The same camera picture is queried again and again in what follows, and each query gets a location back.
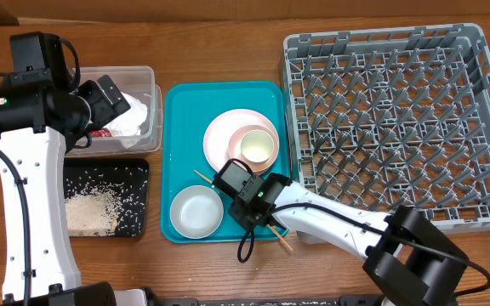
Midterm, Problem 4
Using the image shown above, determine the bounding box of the red snack wrapper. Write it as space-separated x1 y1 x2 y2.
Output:
88 128 111 138

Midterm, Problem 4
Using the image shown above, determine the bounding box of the white napkin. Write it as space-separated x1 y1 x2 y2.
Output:
105 93 148 149

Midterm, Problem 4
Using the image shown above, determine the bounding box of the grey bowl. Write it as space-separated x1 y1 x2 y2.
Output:
169 185 224 240

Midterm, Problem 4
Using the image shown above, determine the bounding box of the cream paper cup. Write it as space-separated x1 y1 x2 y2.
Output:
240 129 275 163

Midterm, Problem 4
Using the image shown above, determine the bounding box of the small pink bowl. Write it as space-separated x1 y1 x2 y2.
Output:
228 125 279 174

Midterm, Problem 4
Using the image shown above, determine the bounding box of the large pink plate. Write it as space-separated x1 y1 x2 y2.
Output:
203 109 279 172

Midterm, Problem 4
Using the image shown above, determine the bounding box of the pile of white rice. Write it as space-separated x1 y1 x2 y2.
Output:
65 190 122 237

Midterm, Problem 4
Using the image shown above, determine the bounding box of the wooden chopstick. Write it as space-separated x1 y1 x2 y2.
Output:
193 169 214 185
266 224 293 252

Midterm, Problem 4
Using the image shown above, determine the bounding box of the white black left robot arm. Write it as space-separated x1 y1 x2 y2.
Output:
0 69 108 305

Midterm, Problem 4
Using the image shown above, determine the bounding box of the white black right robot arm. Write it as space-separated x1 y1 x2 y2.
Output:
220 173 468 305

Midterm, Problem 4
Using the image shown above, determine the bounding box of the grey dishwasher rack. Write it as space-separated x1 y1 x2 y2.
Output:
282 23 490 234

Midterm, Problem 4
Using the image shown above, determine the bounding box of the clear plastic bin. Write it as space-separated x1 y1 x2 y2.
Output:
66 65 163 157

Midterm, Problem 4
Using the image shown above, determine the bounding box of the black rectangular tray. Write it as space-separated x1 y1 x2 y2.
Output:
63 158 150 238

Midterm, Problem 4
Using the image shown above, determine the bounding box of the teal serving tray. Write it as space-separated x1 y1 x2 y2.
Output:
160 81 290 244

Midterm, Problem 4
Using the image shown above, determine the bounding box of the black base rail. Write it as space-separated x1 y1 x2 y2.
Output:
143 287 383 306

